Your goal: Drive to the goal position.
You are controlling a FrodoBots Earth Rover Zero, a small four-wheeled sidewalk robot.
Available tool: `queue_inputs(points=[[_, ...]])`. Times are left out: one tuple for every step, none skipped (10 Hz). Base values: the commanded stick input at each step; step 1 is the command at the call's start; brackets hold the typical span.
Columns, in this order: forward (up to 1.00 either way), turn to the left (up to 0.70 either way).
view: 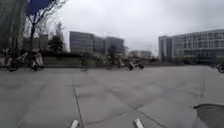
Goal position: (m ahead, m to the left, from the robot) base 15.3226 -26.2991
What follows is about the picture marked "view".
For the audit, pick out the red scooter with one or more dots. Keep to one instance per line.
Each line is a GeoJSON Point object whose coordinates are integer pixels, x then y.
{"type": "Point", "coordinates": [135, 65]}

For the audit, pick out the bicycle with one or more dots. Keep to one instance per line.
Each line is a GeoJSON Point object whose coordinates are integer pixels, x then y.
{"type": "Point", "coordinates": [84, 65]}

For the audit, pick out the grey concrete slab pavement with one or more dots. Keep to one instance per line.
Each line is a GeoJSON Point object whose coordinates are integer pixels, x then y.
{"type": "Point", "coordinates": [110, 93]}

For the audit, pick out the low pale building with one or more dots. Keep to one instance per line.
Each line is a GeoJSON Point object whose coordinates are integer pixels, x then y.
{"type": "Point", "coordinates": [141, 53]}

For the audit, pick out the grey multi-storey building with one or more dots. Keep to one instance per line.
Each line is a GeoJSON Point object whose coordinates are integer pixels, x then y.
{"type": "Point", "coordinates": [86, 41]}

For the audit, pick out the low green hedge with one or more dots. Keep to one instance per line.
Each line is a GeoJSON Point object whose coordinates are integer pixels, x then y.
{"type": "Point", "coordinates": [63, 61]}

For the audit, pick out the dark evergreen tree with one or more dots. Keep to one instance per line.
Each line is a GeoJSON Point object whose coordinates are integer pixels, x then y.
{"type": "Point", "coordinates": [55, 44]}

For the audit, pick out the robot's own part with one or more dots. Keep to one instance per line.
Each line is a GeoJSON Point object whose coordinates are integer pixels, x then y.
{"type": "Point", "coordinates": [138, 123]}
{"type": "Point", "coordinates": [74, 124]}

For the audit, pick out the wide grey glazed building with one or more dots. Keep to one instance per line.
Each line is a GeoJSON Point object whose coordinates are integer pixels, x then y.
{"type": "Point", "coordinates": [196, 45]}

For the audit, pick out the group of parked bicycles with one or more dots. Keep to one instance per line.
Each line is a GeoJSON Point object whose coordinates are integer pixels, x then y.
{"type": "Point", "coordinates": [25, 60]}

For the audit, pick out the bare tree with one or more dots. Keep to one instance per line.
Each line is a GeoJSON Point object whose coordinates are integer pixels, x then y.
{"type": "Point", "coordinates": [33, 23]}

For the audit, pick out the tall building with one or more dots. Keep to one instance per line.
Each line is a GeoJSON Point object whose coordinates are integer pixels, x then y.
{"type": "Point", "coordinates": [10, 23]}

